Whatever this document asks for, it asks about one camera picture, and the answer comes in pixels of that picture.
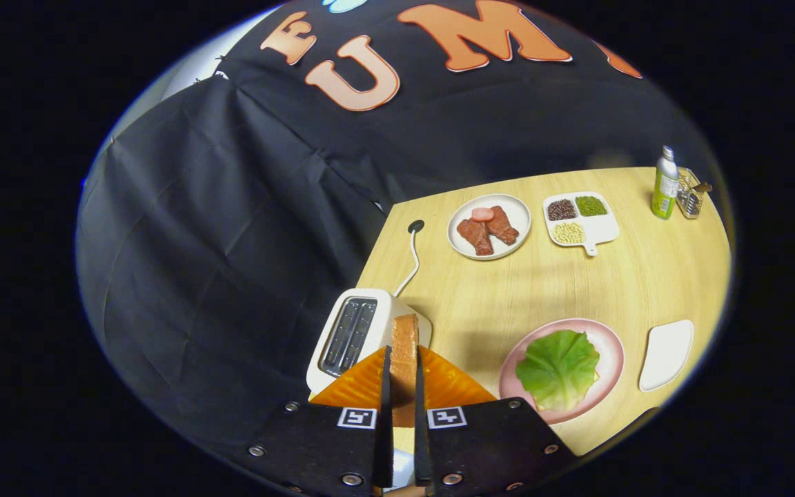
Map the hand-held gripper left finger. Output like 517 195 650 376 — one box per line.
246 345 395 494

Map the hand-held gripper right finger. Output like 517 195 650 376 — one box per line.
413 345 578 494

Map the green lettuce leaf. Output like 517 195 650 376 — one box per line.
516 329 601 413

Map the toasted bread slice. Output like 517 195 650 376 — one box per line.
389 314 420 429

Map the white toaster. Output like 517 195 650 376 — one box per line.
306 288 433 396

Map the pink plate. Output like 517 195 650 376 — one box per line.
498 318 625 425

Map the white square plate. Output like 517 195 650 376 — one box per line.
638 319 695 393

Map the brown meat strip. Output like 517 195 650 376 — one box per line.
457 218 495 257
486 206 520 246

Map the black backdrop cloth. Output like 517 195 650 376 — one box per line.
75 0 723 477

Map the white round plate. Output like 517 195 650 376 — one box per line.
447 193 532 261

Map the white divided dish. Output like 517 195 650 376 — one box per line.
542 191 620 257

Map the silver bottle with green label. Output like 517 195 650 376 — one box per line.
651 146 680 220

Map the white toaster cable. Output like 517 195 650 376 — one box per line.
394 228 420 298

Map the metal wire utensil holder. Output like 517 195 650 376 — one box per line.
676 168 705 220

